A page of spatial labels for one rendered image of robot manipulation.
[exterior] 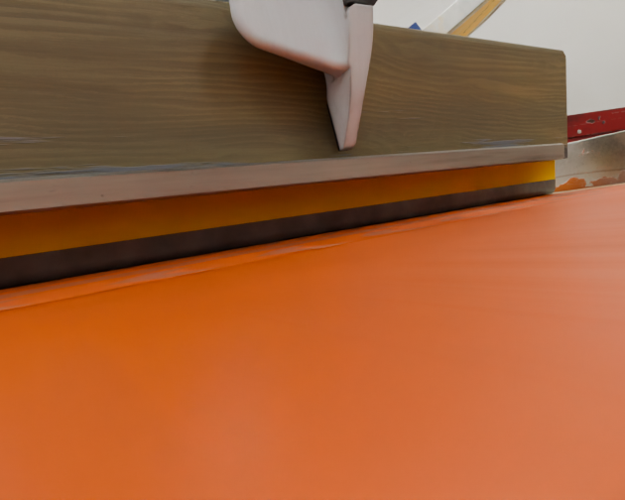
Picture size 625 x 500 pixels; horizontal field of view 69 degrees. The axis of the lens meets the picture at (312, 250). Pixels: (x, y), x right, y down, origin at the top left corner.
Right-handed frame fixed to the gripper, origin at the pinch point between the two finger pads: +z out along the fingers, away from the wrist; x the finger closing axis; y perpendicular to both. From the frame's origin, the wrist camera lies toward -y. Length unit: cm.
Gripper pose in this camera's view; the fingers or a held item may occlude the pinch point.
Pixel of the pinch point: (324, 131)
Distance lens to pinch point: 22.5
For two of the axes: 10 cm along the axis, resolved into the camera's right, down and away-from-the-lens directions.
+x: 5.4, -0.3, -8.4
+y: -8.2, 2.0, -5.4
